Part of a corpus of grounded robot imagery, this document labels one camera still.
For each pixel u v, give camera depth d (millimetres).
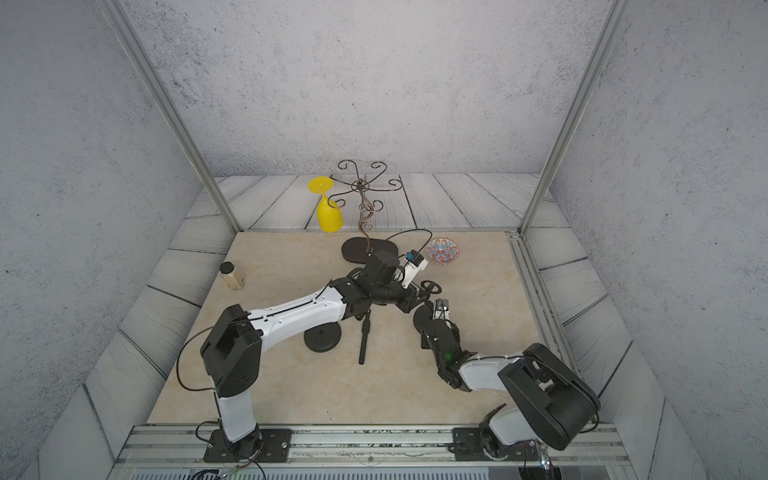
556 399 428
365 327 933
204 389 497
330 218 945
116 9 697
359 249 1133
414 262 725
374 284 647
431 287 807
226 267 984
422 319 934
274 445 731
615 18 711
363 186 908
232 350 468
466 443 730
